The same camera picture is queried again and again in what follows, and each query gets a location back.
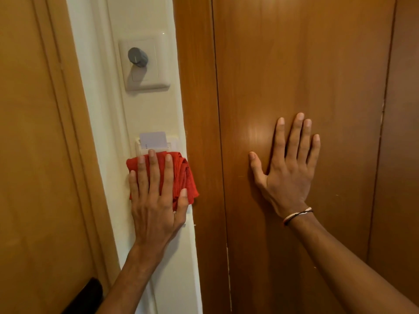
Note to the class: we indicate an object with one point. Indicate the person's right hand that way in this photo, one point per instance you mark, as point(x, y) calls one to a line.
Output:
point(288, 189)

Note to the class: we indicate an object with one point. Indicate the person's left hand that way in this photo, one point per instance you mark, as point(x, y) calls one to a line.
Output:
point(154, 215)

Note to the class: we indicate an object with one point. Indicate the person's right thumb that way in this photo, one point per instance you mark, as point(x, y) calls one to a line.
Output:
point(257, 167)

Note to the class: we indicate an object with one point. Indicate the person's right little finger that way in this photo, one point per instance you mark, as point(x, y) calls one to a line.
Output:
point(313, 152)

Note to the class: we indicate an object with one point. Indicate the person's right middle finger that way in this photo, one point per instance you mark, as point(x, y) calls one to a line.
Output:
point(294, 135)

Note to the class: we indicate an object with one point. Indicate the person's left little finger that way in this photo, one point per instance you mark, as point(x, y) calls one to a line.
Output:
point(133, 186)

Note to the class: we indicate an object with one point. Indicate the person's left middle finger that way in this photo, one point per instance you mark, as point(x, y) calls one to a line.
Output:
point(154, 171)

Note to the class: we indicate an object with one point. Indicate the person's left thumb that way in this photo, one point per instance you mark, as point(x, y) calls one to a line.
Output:
point(182, 205)

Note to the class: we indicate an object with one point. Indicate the red cleaning cloth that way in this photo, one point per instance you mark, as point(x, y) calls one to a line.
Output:
point(183, 174)

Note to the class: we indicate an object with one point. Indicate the person's right forearm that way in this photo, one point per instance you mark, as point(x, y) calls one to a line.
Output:
point(343, 268)

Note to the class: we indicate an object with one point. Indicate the person's left forearm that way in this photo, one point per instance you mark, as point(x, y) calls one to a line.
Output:
point(131, 281)

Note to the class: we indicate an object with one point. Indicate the white key card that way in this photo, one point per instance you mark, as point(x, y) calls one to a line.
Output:
point(153, 140)

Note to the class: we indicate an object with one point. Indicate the wooden wardrobe door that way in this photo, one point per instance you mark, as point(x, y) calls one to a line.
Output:
point(294, 78)

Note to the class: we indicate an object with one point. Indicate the wooden wardrobe side panel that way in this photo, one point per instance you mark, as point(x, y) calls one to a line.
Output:
point(399, 143)

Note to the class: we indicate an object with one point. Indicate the wooden room door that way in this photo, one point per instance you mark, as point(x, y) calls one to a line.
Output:
point(36, 153)

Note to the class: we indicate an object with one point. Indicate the grey round dimmer knob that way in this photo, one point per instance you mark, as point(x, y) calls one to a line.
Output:
point(138, 57)

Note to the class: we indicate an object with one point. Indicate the white card holder switch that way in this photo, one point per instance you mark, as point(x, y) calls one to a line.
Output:
point(173, 144)

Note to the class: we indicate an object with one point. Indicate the wooden door frame post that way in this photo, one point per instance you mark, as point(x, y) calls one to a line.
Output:
point(199, 127)

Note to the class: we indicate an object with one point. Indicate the white wall switch plate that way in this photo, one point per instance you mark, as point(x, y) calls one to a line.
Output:
point(144, 62)

